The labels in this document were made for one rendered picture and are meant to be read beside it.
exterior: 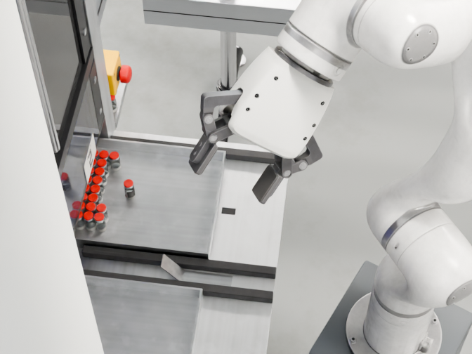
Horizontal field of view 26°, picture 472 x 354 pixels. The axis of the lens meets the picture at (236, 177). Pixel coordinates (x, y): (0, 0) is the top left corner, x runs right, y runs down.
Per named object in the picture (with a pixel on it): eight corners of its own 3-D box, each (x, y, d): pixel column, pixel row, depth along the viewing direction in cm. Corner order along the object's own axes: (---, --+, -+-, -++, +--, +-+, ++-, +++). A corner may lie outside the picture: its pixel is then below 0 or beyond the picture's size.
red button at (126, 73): (113, 86, 224) (112, 74, 221) (116, 71, 227) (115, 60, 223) (130, 87, 224) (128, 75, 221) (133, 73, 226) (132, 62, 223)
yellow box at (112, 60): (84, 93, 225) (80, 71, 219) (90, 68, 229) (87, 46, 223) (117, 96, 225) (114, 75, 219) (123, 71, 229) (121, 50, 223)
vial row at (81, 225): (74, 230, 214) (71, 218, 211) (92, 160, 224) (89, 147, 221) (84, 230, 214) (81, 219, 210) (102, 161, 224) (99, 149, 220)
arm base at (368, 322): (456, 318, 205) (474, 273, 190) (416, 395, 196) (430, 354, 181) (371, 275, 211) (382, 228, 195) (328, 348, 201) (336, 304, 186)
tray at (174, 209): (46, 244, 213) (44, 234, 210) (74, 144, 227) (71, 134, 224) (208, 262, 210) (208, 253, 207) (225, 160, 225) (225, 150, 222)
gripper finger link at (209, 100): (272, 95, 114) (247, 138, 116) (214, 70, 111) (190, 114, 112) (275, 100, 113) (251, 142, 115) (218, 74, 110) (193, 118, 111)
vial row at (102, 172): (84, 230, 214) (81, 219, 210) (102, 161, 224) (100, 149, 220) (95, 232, 214) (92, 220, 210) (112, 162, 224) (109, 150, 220)
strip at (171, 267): (161, 280, 208) (160, 266, 203) (164, 267, 209) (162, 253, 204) (230, 289, 207) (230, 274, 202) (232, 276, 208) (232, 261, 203)
